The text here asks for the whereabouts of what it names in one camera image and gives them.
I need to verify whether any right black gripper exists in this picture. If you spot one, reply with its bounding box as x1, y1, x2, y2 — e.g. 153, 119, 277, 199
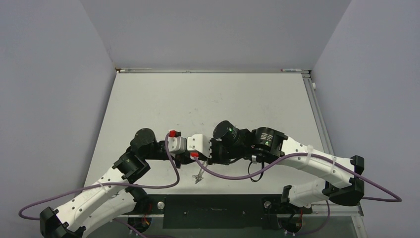
201, 137, 245, 165

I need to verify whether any silver perforated ring disc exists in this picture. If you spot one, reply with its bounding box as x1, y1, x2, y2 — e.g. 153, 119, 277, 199
192, 161, 208, 184

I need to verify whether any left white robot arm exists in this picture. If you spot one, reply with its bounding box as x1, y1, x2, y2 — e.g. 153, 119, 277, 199
39, 128, 189, 238

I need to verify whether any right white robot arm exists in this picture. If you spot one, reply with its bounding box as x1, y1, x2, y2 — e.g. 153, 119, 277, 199
210, 120, 365, 212

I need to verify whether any red white marker pen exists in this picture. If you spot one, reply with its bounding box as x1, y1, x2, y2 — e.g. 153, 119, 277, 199
281, 69, 303, 72

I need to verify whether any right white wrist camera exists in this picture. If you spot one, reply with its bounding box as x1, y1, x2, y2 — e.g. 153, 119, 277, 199
187, 134, 212, 159

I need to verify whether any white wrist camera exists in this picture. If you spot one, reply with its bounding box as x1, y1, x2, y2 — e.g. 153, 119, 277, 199
167, 130, 187, 155
187, 134, 212, 159

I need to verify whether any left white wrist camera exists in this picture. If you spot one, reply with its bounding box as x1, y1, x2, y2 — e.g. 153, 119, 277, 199
167, 130, 187, 155

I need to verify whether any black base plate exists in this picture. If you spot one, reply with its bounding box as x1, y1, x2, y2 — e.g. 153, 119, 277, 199
133, 194, 313, 230

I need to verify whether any aluminium frame rail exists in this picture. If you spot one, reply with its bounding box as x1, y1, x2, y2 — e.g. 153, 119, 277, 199
302, 70, 364, 218

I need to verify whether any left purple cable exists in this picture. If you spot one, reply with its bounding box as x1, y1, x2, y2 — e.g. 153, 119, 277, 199
18, 131, 180, 238

